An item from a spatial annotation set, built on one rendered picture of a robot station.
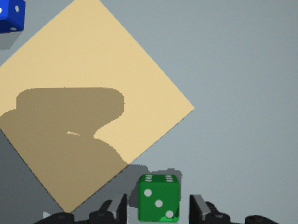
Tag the beige square mat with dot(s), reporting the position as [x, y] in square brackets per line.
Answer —
[81, 100]

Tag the green die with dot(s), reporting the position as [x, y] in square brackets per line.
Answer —
[158, 198]

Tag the blue die with white pips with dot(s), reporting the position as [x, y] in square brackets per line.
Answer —
[12, 14]

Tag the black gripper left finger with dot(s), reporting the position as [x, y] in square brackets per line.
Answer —
[115, 210]

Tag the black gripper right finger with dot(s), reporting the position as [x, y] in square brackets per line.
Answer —
[199, 211]

